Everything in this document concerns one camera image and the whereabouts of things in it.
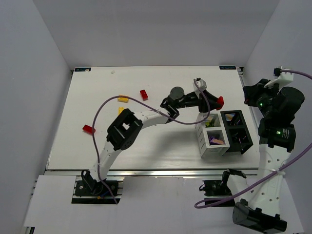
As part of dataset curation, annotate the red lego brick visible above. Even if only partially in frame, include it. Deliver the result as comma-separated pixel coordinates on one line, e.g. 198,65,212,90
216,96,224,110
140,90,148,101
82,125,96,135

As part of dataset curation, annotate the long green lego brick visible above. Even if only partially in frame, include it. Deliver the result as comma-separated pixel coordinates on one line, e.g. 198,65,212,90
205,120,215,128

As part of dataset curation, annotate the plain purple lego block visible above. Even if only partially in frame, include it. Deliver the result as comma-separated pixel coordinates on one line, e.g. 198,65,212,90
209,136,216,145

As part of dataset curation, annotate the purple butterfly lego block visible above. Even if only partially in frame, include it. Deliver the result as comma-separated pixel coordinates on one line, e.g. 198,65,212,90
215,138,224,145

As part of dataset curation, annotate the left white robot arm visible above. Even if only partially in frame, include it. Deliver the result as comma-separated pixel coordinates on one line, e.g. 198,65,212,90
81,87,224,194

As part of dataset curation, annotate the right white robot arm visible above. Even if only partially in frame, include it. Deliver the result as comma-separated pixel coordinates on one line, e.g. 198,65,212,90
222,79,305,234

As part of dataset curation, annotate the red lego brick top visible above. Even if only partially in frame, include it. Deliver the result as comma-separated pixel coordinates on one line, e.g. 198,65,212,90
140,90,148,101

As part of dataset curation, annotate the white slotted container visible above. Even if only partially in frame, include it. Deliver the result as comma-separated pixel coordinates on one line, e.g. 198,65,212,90
195,112,230,158

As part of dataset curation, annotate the right blue corner label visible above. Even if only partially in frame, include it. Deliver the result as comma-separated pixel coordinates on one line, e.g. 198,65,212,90
219,65,236,70

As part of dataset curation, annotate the blue corner label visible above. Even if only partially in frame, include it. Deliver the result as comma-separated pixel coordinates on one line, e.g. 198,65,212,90
219,65,236,70
74,67,91,72

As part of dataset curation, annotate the black slotted container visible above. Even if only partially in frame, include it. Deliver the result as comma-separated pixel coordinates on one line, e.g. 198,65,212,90
220,110,253,154

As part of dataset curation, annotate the yellow lego brick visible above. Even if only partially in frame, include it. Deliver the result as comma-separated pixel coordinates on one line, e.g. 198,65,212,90
117,95,129,103

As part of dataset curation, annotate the long yellow lego plate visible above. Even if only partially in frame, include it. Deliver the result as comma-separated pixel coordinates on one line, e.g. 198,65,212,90
118,107,124,115

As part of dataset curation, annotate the left blue corner label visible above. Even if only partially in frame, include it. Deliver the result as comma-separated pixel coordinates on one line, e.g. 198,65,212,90
74,67,91,72

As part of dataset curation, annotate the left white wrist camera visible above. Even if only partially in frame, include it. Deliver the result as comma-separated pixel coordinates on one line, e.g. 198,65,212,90
193,78,207,94

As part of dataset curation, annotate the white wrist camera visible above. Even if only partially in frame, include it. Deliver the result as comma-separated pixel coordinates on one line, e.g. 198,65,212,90
193,78,207,94
264,66,293,89

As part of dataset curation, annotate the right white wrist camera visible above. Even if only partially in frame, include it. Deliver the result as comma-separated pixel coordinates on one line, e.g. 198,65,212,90
264,66,293,89

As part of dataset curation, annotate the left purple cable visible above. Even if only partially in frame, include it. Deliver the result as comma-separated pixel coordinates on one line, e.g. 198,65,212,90
92,78,212,204

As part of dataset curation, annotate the purple cable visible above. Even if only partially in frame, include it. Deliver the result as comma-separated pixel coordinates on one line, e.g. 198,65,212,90
194,69,312,209
92,78,212,204

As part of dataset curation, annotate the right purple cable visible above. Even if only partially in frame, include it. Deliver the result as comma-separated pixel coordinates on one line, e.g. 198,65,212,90
194,69,312,209

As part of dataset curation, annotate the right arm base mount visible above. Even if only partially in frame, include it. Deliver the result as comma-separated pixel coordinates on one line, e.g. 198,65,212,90
199,169,247,205

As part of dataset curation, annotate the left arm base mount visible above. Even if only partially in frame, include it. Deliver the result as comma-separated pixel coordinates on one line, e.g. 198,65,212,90
71,179,123,205

